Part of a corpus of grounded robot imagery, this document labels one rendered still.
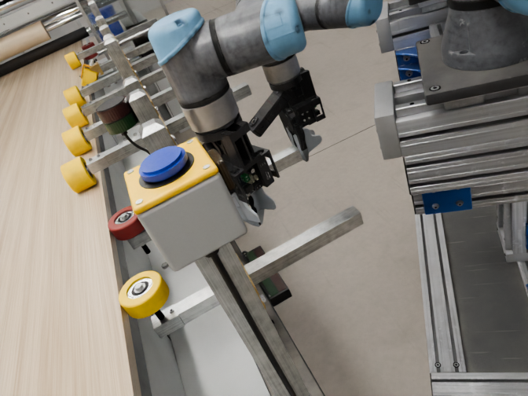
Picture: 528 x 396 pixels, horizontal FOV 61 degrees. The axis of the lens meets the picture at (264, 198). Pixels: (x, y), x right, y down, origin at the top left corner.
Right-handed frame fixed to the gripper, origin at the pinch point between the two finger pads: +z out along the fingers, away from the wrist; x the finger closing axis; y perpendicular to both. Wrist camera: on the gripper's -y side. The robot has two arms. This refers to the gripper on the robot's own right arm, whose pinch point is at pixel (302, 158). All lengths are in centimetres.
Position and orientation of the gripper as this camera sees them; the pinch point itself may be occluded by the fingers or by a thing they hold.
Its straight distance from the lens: 107.3
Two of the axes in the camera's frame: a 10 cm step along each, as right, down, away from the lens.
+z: 3.3, 7.6, 5.6
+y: 8.7, -4.7, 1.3
